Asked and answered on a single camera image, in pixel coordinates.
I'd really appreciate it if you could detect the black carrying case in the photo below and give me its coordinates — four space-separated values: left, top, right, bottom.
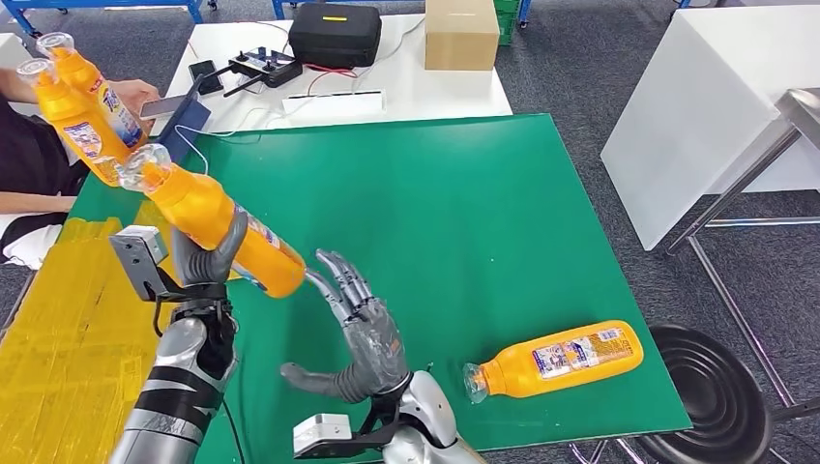
288 2 384 70

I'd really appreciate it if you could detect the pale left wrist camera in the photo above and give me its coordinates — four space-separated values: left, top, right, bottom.
108 225 171 303

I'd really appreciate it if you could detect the black round stool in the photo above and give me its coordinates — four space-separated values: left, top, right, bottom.
630 325 776 464

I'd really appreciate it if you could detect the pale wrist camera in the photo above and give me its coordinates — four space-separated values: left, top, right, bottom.
108 225 171 303
292 413 398 461

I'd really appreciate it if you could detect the yellow taped sheet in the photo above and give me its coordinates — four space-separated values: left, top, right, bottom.
0 201 193 464

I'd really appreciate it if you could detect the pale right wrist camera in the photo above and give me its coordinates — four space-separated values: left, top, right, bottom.
292 413 398 461

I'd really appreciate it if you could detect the black remote controller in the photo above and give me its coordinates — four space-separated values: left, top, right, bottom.
194 45 305 99

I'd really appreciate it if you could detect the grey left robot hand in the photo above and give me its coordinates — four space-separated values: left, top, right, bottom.
171 210 249 289

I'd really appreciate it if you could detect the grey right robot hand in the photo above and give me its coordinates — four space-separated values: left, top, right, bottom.
279 249 411 405

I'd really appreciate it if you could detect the black smartphone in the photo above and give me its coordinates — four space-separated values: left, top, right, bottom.
188 59 222 96

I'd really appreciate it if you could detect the blue metal rack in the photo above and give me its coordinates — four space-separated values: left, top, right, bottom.
0 0 220 41

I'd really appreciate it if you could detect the orange detergent bottle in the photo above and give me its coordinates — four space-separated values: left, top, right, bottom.
462 320 646 405
15 57 132 189
35 32 147 150
118 142 308 301

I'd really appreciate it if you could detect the white table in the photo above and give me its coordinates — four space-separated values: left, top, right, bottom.
162 14 513 135
600 5 820 252
0 32 33 72

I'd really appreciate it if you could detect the tablet in blue cover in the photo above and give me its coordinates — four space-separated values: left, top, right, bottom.
155 73 213 164

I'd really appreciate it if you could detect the white power strip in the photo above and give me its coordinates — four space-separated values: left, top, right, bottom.
281 89 388 118

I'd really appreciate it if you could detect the green table mat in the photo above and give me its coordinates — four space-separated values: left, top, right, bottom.
64 113 694 464

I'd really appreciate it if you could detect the brown cardboard box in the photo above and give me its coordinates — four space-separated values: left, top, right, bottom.
425 0 501 72

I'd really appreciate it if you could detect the red cable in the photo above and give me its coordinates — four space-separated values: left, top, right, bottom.
306 62 359 98

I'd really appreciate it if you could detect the green plastic crate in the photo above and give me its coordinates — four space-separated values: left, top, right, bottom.
494 0 519 46

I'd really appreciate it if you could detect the steel frame table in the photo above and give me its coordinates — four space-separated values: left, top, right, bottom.
665 88 820 424

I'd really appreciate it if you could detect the white charging cable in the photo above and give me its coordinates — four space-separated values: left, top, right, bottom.
172 105 286 175

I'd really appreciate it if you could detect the person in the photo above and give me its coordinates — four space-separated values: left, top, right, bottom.
0 67 164 271

